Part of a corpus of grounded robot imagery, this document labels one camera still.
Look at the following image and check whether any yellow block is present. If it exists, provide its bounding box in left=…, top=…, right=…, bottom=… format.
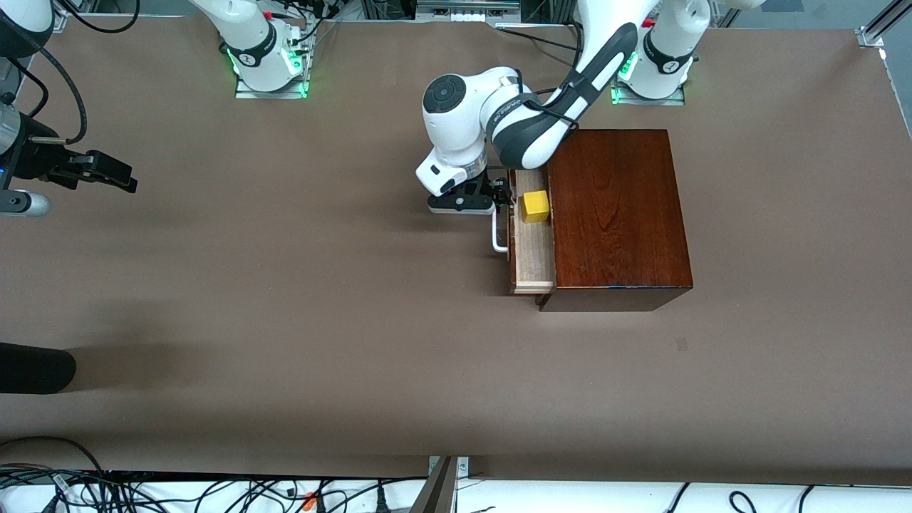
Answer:
left=521, top=190, right=551, bottom=224

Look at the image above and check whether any wooden drawer with white handle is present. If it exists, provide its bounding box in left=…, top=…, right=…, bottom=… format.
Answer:
left=491, top=167, right=557, bottom=296

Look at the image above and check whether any dark brown wooden cabinet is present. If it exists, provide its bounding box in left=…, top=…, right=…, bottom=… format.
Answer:
left=538, top=129, right=695, bottom=313

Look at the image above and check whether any white power strip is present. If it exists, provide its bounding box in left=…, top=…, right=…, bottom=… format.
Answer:
left=415, top=0, right=521, bottom=24

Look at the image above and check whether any black cylinder object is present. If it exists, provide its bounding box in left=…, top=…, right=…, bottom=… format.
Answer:
left=0, top=342, right=77, bottom=395

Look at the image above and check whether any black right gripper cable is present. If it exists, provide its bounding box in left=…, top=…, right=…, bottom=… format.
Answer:
left=0, top=21, right=88, bottom=145

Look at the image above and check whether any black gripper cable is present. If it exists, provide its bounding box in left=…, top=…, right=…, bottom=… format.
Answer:
left=512, top=68, right=581, bottom=135
left=0, top=21, right=88, bottom=145

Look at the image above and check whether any thin black looped cable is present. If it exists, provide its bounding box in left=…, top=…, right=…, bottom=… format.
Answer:
left=0, top=57, right=49, bottom=120

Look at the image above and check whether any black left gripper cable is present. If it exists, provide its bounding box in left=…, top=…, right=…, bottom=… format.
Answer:
left=512, top=68, right=581, bottom=135

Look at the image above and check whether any black hanging cable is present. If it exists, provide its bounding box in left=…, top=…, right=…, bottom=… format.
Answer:
left=53, top=0, right=140, bottom=33

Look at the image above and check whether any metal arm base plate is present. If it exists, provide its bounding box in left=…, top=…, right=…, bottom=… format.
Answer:
left=610, top=68, right=688, bottom=108
left=234, top=28, right=314, bottom=100

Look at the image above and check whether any black base cable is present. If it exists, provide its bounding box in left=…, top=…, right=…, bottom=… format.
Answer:
left=497, top=26, right=579, bottom=52

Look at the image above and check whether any black floor cable loop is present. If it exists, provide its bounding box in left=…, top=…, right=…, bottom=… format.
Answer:
left=0, top=436, right=108, bottom=477

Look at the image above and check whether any metal bracket with dark bar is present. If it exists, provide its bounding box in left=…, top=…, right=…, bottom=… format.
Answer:
left=412, top=456, right=471, bottom=513

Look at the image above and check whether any aluminium frame profile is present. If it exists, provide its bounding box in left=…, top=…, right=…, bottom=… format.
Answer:
left=857, top=0, right=912, bottom=49

